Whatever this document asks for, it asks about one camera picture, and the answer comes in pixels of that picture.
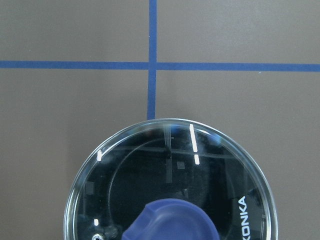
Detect glass pot lid blue knob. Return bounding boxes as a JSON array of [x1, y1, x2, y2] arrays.
[[63, 118, 279, 240]]

